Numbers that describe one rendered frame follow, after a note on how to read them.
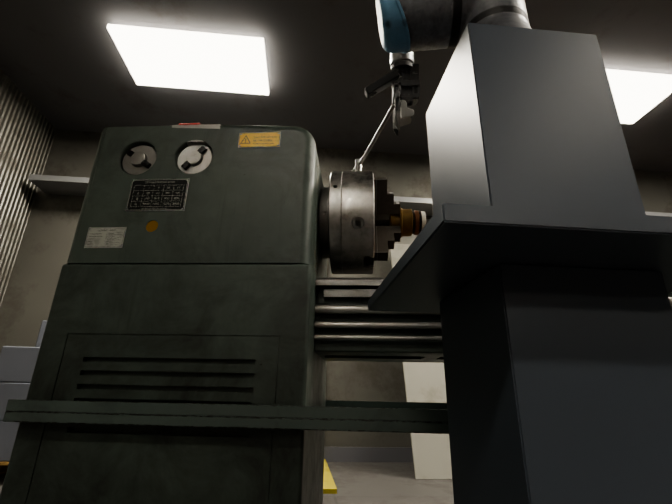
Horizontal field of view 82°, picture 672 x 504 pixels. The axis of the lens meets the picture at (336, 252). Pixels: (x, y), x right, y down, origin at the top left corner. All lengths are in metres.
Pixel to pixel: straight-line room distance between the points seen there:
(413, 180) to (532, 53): 4.08
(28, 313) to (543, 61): 4.55
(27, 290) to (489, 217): 4.62
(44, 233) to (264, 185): 4.08
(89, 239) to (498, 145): 0.93
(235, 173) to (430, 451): 2.78
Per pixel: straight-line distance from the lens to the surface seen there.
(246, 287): 0.90
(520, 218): 0.38
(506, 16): 0.79
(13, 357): 3.54
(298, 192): 0.97
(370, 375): 3.96
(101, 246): 1.09
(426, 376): 3.54
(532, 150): 0.57
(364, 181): 1.10
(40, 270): 4.80
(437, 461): 3.39
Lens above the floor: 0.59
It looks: 20 degrees up
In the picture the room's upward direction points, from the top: 1 degrees clockwise
